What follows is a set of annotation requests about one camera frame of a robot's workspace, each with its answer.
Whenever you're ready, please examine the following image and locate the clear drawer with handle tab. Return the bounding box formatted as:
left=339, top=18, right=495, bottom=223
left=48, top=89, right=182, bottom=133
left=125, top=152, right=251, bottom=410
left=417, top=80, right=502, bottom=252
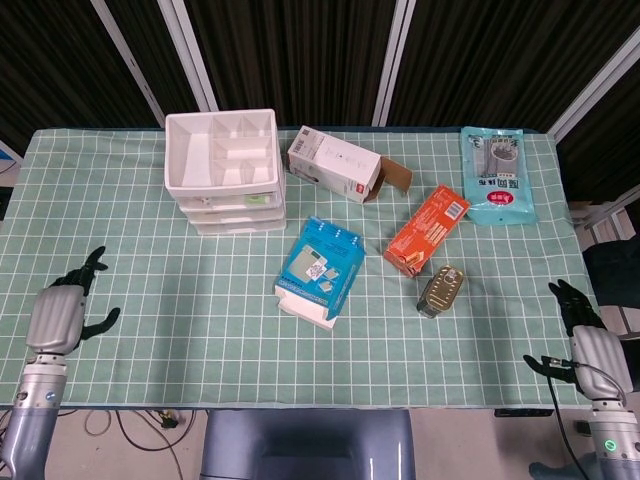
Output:
left=188, top=218, right=288, bottom=236

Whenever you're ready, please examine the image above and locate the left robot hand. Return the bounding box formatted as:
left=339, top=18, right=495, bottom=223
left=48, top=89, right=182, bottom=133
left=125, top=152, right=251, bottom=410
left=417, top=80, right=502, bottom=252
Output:
left=24, top=245, right=122, bottom=355

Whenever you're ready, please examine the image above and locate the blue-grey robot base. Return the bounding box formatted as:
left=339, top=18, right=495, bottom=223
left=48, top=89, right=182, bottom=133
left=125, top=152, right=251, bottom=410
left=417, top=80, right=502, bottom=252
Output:
left=199, top=408, right=416, bottom=480

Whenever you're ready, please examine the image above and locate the white partition post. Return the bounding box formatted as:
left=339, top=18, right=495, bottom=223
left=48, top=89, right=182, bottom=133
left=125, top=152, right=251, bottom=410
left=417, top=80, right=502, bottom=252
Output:
left=157, top=0, right=220, bottom=114
left=91, top=0, right=170, bottom=127
left=547, top=47, right=640, bottom=147
left=372, top=0, right=417, bottom=127

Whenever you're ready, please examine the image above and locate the teal snack bag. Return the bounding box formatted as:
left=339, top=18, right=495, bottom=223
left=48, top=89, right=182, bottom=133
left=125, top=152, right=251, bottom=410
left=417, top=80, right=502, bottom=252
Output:
left=459, top=125, right=539, bottom=227

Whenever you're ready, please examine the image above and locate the green checked tablecloth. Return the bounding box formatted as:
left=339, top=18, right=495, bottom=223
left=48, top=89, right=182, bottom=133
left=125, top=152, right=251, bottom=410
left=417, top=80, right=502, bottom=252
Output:
left=0, top=127, right=609, bottom=409

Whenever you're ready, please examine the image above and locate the white drawer organizer frame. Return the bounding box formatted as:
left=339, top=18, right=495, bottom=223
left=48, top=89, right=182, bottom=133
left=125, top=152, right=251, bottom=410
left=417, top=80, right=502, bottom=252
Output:
left=164, top=108, right=288, bottom=236

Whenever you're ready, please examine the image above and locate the white cardboard box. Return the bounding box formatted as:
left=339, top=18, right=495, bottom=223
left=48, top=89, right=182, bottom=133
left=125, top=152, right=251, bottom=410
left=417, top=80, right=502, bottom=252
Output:
left=285, top=124, right=414, bottom=205

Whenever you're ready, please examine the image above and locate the orange carton box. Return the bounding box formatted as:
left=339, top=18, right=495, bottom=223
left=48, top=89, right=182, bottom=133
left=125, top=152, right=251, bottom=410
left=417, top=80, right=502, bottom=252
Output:
left=383, top=183, right=472, bottom=278

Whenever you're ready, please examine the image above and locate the clear drawer with blue clip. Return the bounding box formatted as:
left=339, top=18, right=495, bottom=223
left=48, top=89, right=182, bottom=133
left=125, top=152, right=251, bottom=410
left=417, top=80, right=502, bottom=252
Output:
left=172, top=189, right=287, bottom=212

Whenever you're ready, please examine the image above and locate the black chair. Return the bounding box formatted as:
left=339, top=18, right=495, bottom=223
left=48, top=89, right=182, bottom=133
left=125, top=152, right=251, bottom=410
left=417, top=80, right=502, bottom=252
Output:
left=582, top=239, right=640, bottom=341

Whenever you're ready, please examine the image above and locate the blue white board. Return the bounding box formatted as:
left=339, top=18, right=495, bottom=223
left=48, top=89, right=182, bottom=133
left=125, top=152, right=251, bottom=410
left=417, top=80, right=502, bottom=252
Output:
left=0, top=139, right=24, bottom=177

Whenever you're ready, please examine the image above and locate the black pleated curtain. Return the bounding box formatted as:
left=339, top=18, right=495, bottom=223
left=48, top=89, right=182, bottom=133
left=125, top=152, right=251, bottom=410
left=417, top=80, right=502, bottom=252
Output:
left=0, top=0, right=640, bottom=201

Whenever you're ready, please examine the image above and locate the clear drawer with yellow toys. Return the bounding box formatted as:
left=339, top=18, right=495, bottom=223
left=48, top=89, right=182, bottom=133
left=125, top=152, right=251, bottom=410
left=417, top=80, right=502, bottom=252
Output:
left=180, top=205, right=288, bottom=225

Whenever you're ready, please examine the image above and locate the blue scale box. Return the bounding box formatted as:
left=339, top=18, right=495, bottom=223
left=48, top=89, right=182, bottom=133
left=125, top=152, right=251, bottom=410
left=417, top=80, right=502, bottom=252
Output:
left=273, top=215, right=367, bottom=331

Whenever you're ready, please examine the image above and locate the floor cable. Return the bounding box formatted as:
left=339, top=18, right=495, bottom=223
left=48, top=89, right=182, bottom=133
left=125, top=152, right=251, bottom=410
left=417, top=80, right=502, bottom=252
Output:
left=83, top=408, right=199, bottom=480

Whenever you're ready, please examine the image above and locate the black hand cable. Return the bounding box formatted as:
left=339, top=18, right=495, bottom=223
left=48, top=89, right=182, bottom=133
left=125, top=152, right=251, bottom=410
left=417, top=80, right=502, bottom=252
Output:
left=542, top=355, right=589, bottom=480

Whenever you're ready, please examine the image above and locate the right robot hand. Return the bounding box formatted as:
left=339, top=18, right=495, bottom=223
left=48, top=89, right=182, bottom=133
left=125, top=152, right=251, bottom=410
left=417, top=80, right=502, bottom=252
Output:
left=522, top=279, right=634, bottom=401

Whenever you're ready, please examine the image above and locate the grey metal stand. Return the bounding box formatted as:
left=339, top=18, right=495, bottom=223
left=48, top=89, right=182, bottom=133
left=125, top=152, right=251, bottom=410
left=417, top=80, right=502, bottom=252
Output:
left=569, top=185, right=640, bottom=231

